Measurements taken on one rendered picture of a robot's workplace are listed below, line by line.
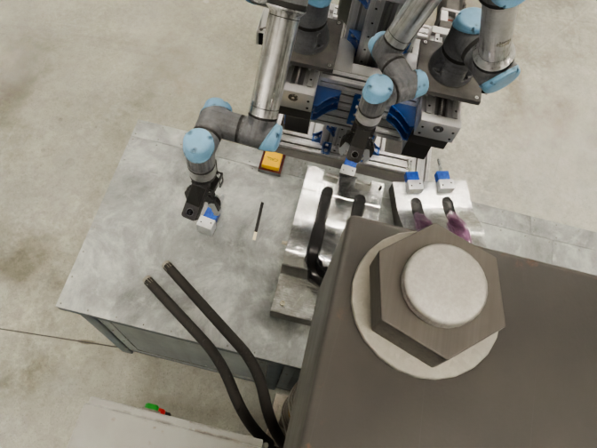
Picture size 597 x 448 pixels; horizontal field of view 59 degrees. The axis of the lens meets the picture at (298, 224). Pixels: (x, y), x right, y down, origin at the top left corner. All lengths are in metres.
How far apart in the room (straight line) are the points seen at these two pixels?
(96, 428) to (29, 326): 1.72
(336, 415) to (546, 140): 3.01
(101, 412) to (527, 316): 0.70
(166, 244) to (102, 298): 0.25
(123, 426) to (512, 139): 2.71
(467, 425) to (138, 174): 1.58
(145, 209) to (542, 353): 1.50
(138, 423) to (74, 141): 2.20
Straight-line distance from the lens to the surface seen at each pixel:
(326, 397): 0.38
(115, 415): 0.94
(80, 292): 1.73
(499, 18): 1.46
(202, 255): 1.70
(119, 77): 3.16
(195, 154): 1.31
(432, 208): 1.81
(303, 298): 1.59
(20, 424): 2.56
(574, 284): 0.47
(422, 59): 1.90
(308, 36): 1.78
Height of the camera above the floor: 2.38
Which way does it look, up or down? 65 degrees down
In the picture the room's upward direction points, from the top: 12 degrees clockwise
